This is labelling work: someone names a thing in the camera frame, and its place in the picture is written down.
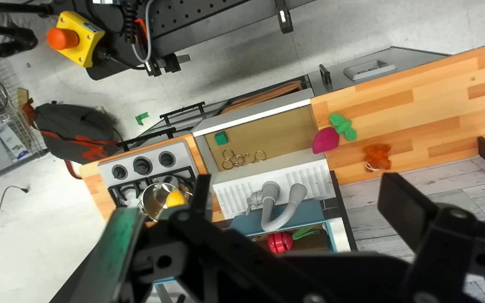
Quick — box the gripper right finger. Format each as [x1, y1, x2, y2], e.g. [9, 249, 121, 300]
[378, 172, 485, 303]

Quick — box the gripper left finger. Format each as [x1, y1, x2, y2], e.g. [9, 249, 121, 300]
[116, 175, 310, 303]

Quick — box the yellow toy food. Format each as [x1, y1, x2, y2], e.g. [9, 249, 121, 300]
[165, 189, 186, 208]

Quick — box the red toy vegetable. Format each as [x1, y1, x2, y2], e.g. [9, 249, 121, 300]
[267, 226, 321, 254]

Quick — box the grey toy tap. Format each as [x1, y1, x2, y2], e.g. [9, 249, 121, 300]
[246, 181, 309, 233]

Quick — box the black toy stove burner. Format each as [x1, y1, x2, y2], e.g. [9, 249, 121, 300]
[108, 167, 197, 211]

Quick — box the orange toy bear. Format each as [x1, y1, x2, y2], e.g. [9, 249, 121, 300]
[362, 144, 393, 173]

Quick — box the toy kitchen sink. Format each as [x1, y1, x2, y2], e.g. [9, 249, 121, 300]
[203, 104, 326, 174]

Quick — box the toy kitchen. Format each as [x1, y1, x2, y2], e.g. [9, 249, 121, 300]
[78, 45, 485, 303]

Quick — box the purple toy vegetable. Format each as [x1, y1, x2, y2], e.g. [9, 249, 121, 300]
[312, 113, 357, 154]

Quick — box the small silver pot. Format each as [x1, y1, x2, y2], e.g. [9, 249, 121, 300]
[141, 183, 193, 222]

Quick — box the cluster of gold rings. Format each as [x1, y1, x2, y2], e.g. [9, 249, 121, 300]
[221, 148, 267, 170]

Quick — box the grey and orange backpack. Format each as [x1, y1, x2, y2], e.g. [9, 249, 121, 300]
[23, 100, 122, 165]

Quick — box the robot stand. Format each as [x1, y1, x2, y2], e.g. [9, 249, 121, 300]
[53, 0, 314, 81]

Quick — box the yellow emergency stop button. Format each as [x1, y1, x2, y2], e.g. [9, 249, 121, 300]
[47, 11, 106, 68]

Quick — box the wire basket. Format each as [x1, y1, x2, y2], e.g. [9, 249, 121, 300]
[0, 62, 50, 191]

